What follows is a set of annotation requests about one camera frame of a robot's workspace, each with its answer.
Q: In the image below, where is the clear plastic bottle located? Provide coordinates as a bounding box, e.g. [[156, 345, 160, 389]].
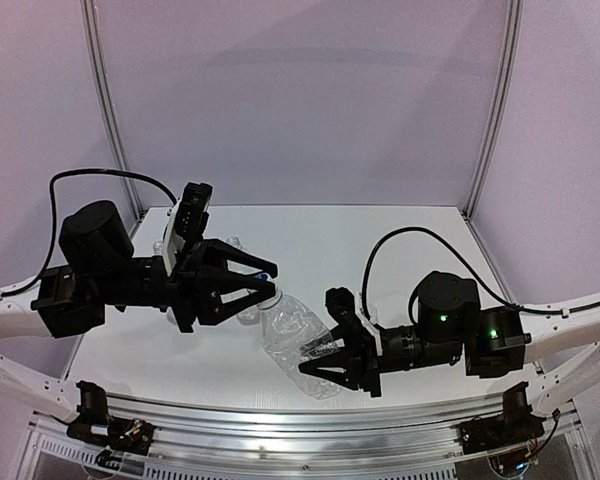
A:
[[153, 241, 177, 326], [227, 235, 264, 326], [257, 290, 342, 400]]

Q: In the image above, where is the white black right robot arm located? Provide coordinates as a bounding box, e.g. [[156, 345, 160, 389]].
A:
[[299, 271, 600, 398]]

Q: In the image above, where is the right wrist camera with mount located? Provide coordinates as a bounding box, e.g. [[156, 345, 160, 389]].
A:
[[325, 287, 383, 356]]

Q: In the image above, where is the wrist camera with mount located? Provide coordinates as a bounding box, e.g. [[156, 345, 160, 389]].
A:
[[325, 287, 383, 356], [161, 182, 213, 276]]

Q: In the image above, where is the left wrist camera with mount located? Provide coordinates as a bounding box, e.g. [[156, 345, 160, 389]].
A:
[[161, 182, 213, 276]]

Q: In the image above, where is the aluminium left corner post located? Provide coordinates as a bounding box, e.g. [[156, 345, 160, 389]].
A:
[[81, 0, 146, 221]]

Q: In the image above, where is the black right camera cable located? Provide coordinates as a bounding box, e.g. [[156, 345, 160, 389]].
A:
[[360, 227, 566, 319]]

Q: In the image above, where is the black camera cable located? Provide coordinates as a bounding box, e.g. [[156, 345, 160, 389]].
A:
[[360, 227, 566, 319], [0, 168, 179, 299]]

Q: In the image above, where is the aluminium front rail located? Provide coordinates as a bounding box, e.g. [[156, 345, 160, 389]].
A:
[[29, 387, 581, 480]]

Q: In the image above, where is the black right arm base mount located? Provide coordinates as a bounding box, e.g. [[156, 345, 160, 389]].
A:
[[457, 377, 568, 455]]

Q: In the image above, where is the black left camera cable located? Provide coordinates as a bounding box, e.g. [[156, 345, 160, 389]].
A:
[[0, 168, 179, 299]]

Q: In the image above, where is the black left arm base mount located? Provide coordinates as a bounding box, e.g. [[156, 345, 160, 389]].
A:
[[67, 381, 156, 470]]

